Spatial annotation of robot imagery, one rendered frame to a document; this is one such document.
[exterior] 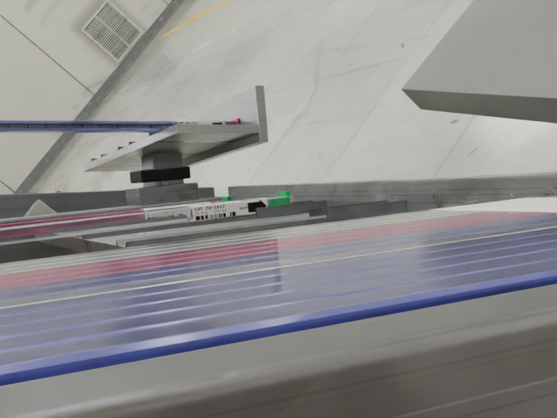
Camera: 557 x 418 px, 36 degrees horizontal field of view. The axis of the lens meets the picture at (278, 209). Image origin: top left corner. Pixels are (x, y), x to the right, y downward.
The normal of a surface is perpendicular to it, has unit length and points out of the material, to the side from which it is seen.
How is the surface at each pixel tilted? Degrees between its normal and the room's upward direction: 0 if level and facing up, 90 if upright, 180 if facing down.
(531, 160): 0
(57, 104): 90
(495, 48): 0
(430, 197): 44
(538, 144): 0
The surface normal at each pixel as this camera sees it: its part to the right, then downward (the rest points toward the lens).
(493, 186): -0.90, 0.11
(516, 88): -0.71, -0.62
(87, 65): 0.43, 0.01
